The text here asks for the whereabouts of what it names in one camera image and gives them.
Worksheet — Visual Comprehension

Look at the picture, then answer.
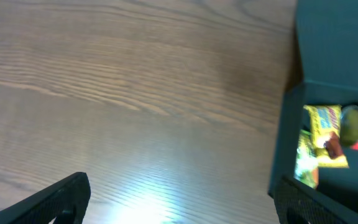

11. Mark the dark green box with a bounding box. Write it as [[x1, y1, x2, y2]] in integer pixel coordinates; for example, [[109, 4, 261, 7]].
[[269, 0, 358, 223]]

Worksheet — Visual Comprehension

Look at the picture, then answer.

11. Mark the green orange snack packet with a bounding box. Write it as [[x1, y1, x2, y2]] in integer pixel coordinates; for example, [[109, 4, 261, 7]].
[[294, 130, 319, 189]]

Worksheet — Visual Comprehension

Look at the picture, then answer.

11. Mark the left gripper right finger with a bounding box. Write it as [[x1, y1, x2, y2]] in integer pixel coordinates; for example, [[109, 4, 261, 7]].
[[273, 176, 358, 224]]

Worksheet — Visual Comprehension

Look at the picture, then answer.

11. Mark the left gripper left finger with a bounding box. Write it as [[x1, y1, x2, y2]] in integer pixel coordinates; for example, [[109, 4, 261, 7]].
[[0, 172, 91, 224]]

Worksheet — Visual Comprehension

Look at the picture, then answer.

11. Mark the yellow brown snack packet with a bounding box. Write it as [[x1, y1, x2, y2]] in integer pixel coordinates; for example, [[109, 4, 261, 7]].
[[303, 105, 349, 168]]

